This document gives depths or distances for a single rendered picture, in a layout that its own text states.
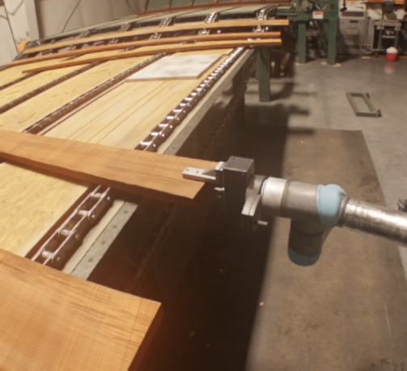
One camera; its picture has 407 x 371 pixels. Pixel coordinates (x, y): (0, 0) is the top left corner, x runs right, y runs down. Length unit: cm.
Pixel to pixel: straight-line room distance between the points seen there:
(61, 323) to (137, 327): 11
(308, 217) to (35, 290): 49
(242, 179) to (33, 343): 44
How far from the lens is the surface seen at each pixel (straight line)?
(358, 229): 72
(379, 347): 144
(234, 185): 59
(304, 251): 64
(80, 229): 67
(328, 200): 56
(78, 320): 46
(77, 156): 88
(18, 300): 54
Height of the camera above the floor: 123
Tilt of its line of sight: 31 degrees down
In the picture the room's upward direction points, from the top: 7 degrees counter-clockwise
